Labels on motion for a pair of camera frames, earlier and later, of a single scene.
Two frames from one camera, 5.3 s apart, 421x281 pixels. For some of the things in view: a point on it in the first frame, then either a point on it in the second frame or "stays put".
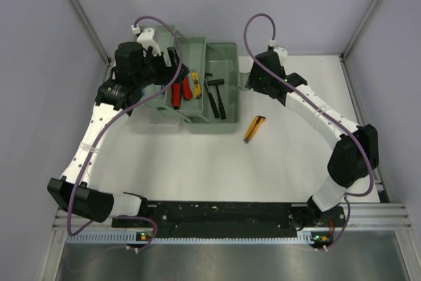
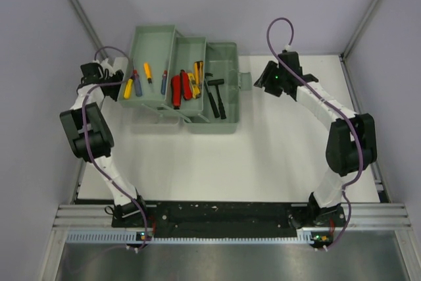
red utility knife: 176,95 stays put
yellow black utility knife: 254,126 -> 198,72
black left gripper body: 154,70 -> 114,91
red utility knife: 187,90 stays put
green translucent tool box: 206,101 stays put
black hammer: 216,82 stays put
